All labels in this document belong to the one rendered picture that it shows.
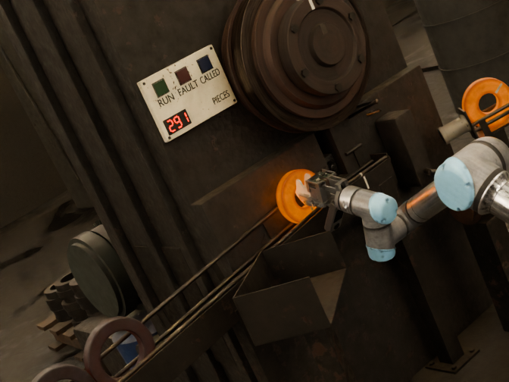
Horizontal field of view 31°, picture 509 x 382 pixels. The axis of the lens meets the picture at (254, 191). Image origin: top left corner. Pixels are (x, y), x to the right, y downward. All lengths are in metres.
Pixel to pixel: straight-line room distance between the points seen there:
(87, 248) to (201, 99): 1.23
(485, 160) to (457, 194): 0.10
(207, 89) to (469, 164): 0.83
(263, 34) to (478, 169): 0.75
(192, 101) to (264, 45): 0.25
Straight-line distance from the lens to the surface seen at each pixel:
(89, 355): 2.30
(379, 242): 2.43
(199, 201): 2.54
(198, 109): 2.56
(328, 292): 2.31
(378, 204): 2.37
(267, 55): 2.52
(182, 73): 2.54
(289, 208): 2.59
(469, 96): 2.93
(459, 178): 2.10
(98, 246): 3.61
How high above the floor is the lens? 1.48
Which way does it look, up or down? 15 degrees down
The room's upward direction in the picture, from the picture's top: 24 degrees counter-clockwise
